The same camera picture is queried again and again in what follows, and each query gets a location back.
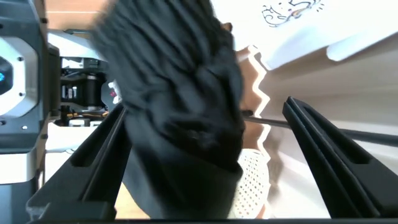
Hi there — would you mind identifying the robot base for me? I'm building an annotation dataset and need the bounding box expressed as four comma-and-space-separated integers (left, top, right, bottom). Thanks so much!
0, 0, 125, 224

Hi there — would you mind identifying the black garment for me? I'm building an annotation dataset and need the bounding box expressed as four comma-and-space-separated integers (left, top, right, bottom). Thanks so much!
90, 0, 247, 219

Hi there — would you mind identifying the white printed shirt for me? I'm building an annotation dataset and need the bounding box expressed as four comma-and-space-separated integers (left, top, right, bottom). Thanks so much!
211, 0, 398, 72

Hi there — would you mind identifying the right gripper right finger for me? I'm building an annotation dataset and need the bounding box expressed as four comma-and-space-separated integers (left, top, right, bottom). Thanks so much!
282, 96, 398, 219

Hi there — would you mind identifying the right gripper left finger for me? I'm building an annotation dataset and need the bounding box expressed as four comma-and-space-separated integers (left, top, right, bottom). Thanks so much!
26, 104, 127, 219

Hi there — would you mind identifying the white laundry basket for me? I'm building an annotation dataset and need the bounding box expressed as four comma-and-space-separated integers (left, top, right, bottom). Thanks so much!
228, 148, 272, 219

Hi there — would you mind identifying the beige curtain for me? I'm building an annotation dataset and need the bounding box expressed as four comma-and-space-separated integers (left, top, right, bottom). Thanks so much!
248, 40, 398, 218

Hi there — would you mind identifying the black clothes rack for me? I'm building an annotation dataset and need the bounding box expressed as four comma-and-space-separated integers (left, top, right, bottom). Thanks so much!
241, 109, 398, 147

